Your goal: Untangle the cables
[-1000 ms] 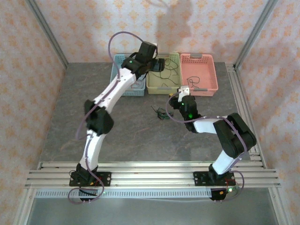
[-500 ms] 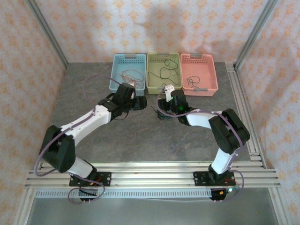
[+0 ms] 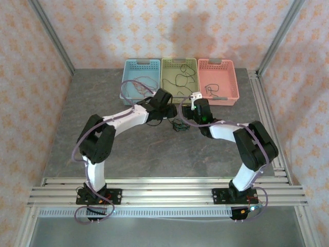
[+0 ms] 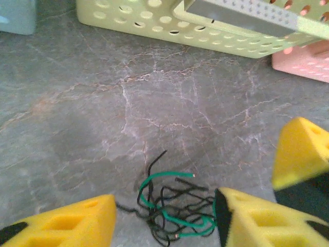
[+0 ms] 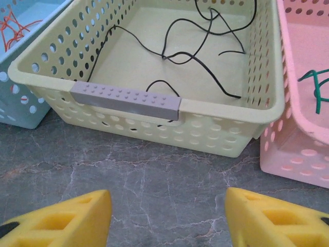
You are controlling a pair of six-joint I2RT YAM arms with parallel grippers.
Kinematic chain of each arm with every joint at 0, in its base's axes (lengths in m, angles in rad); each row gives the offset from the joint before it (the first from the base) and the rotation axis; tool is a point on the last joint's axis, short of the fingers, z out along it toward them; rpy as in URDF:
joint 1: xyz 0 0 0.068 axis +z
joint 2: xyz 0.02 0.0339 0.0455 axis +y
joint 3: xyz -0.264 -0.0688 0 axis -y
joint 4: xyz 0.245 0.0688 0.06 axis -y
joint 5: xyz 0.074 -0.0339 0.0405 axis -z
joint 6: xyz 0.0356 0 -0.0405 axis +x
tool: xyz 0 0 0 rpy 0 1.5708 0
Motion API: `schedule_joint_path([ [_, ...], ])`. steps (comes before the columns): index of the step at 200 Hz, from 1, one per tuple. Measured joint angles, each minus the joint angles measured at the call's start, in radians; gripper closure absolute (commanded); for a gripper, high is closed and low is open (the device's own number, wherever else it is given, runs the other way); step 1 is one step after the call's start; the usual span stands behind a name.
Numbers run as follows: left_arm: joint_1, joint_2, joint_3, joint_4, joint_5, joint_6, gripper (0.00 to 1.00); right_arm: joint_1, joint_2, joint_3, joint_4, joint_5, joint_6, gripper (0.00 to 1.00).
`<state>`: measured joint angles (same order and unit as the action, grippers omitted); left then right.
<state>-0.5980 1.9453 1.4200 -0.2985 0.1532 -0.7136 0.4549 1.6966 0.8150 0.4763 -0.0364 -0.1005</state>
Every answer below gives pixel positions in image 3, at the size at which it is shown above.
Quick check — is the green cable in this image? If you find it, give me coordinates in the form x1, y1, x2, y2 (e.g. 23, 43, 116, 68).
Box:
161, 78, 193, 96
175, 64, 197, 88
171, 118, 191, 133

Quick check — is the green perforated plastic basket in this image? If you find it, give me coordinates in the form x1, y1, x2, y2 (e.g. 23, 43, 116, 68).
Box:
160, 58, 200, 104

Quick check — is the blue perforated plastic basket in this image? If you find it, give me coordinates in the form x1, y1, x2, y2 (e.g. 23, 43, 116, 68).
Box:
119, 59, 161, 106

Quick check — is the pink perforated plastic basket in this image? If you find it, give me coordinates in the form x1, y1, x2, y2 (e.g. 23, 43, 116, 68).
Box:
197, 58, 240, 106

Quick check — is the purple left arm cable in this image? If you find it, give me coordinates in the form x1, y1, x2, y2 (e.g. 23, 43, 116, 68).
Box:
71, 79, 159, 225

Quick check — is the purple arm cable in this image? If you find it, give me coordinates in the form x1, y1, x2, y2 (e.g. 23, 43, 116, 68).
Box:
71, 79, 159, 225
179, 95, 270, 222

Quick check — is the aluminium side rail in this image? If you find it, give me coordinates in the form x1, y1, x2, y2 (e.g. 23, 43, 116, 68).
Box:
247, 68, 294, 186

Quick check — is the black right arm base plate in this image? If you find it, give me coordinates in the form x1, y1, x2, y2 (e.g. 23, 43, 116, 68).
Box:
212, 188, 259, 205

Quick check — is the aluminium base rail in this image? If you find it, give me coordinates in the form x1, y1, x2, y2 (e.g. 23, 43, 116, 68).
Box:
27, 177, 309, 208

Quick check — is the white slotted cable duct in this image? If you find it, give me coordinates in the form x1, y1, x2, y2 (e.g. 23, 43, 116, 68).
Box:
38, 207, 232, 218

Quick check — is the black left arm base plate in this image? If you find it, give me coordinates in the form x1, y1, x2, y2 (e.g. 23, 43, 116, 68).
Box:
76, 188, 123, 206

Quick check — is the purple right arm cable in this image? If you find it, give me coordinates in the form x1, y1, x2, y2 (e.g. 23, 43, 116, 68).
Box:
179, 95, 270, 222

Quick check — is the aluminium frame post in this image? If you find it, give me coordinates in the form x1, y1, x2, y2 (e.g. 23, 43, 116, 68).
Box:
257, 0, 306, 77
27, 0, 76, 76

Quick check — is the aluminium frame leg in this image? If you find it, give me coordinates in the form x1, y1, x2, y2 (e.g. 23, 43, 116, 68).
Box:
14, 207, 39, 247
295, 205, 319, 247

